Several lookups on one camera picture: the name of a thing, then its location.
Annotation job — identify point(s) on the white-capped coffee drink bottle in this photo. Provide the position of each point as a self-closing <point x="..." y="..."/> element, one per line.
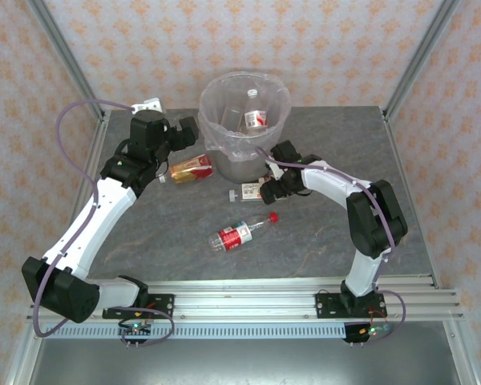
<point x="249" y="192"/>

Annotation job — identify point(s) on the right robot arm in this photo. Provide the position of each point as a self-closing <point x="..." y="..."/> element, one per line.
<point x="332" y="180"/>

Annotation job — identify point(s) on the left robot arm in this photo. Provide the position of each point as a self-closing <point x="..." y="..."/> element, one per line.
<point x="92" y="224"/>

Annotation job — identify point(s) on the gold and red bottle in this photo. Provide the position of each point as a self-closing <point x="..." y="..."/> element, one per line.
<point x="188" y="170"/>

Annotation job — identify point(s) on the clear bottle white cap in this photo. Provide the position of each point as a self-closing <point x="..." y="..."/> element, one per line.
<point x="255" y="118"/>

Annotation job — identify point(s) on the clear bottle red cap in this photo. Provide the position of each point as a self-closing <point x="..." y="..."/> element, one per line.
<point x="232" y="237"/>

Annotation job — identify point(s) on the grey metal panel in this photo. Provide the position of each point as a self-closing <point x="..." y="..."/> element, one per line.
<point x="244" y="365"/>

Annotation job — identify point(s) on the aluminium table side rail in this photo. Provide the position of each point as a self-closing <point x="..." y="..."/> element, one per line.
<point x="96" y="138"/>
<point x="401" y="160"/>

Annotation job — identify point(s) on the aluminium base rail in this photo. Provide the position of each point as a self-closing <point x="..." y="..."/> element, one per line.
<point x="244" y="298"/>

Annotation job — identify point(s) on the aluminium frame post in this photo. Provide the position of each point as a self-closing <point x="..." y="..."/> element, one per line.
<point x="64" y="56"/>
<point x="421" y="60"/>

